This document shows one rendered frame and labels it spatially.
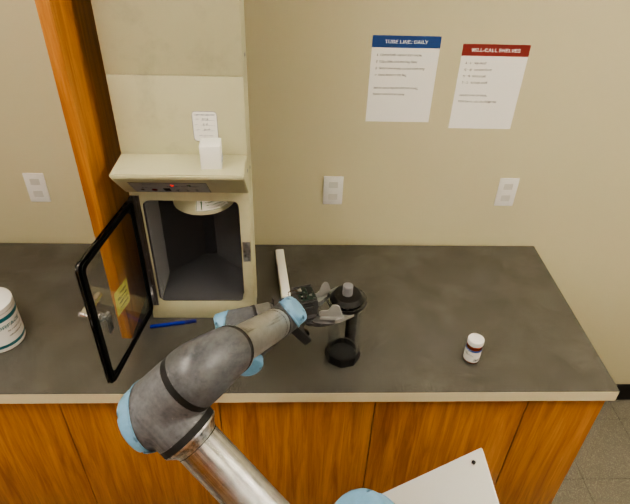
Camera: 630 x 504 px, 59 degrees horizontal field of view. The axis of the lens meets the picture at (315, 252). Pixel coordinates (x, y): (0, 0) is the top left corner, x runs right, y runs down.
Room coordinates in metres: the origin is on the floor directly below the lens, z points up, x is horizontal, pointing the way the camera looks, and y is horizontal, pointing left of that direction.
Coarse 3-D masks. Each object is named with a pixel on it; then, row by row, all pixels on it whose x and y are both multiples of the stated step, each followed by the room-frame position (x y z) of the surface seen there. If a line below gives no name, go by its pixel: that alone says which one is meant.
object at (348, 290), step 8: (336, 288) 1.15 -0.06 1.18; (344, 288) 1.12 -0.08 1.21; (352, 288) 1.13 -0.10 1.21; (336, 296) 1.12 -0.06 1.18; (344, 296) 1.12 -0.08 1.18; (352, 296) 1.12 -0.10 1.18; (360, 296) 1.12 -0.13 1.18; (336, 304) 1.10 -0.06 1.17; (344, 304) 1.09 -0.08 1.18; (352, 304) 1.10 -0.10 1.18; (360, 304) 1.11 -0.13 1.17
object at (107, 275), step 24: (96, 240) 1.05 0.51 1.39; (120, 240) 1.15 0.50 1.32; (96, 264) 1.02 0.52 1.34; (120, 264) 1.12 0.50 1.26; (96, 288) 1.00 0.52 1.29; (120, 288) 1.10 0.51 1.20; (144, 288) 1.22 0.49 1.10; (120, 312) 1.07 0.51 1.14; (144, 312) 1.19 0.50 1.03; (96, 336) 0.95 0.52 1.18; (120, 336) 1.04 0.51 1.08; (120, 360) 1.02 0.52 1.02
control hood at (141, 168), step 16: (128, 160) 1.23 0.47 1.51; (144, 160) 1.23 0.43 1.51; (160, 160) 1.23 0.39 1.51; (176, 160) 1.24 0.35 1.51; (192, 160) 1.24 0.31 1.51; (224, 160) 1.24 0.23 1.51; (240, 160) 1.25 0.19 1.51; (112, 176) 1.15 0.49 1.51; (128, 176) 1.15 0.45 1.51; (144, 176) 1.16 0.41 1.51; (160, 176) 1.16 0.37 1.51; (176, 176) 1.16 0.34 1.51; (192, 176) 1.16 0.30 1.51; (208, 176) 1.17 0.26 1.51; (224, 176) 1.17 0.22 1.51; (240, 176) 1.17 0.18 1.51; (192, 192) 1.25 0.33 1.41; (208, 192) 1.25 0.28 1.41; (224, 192) 1.25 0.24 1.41; (240, 192) 1.25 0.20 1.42
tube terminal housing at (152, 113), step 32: (128, 96) 1.27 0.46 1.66; (160, 96) 1.27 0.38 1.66; (192, 96) 1.28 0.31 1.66; (224, 96) 1.28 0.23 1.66; (128, 128) 1.27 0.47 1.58; (160, 128) 1.27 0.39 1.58; (192, 128) 1.28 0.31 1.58; (224, 128) 1.28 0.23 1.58; (160, 192) 1.27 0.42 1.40; (256, 288) 1.37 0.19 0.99
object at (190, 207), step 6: (174, 204) 1.33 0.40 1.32; (180, 204) 1.31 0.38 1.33; (186, 204) 1.30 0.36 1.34; (192, 204) 1.30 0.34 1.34; (198, 204) 1.30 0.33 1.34; (204, 204) 1.30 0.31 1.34; (210, 204) 1.30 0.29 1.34; (216, 204) 1.31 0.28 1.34; (222, 204) 1.32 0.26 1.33; (228, 204) 1.34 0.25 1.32; (180, 210) 1.31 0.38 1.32; (186, 210) 1.30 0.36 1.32; (192, 210) 1.29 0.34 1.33; (198, 210) 1.29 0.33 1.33; (204, 210) 1.29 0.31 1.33; (210, 210) 1.30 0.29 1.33; (216, 210) 1.30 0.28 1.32; (222, 210) 1.31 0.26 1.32
